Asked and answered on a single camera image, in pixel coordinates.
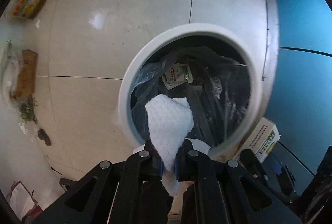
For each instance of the white plastic bag of vegetables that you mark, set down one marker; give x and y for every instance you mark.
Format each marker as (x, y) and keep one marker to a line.
(11, 64)

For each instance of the green vegetable scraps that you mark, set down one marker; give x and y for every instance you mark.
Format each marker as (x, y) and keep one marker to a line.
(26, 110)

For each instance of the blue kitchen cabinets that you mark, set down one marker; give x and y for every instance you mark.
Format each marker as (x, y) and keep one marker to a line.
(292, 39)

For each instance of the white paper towel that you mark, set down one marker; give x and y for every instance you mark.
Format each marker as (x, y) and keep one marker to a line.
(169, 121)

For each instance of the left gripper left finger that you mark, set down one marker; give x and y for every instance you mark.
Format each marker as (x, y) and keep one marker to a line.
(109, 193)

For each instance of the green white carton box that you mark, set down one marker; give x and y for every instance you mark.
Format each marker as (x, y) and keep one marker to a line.
(261, 141)

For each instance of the white round trash bin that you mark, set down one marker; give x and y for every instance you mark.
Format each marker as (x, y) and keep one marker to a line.
(254, 67)

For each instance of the brown wooden board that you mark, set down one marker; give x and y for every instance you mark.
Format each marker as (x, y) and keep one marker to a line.
(26, 77)

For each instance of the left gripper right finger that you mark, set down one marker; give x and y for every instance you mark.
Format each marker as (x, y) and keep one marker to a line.
(221, 193)

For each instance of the black trash bag liner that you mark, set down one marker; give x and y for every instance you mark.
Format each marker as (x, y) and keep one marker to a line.
(218, 97)

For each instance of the snack wrapper in bin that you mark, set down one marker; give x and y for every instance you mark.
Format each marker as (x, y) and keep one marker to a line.
(177, 75)

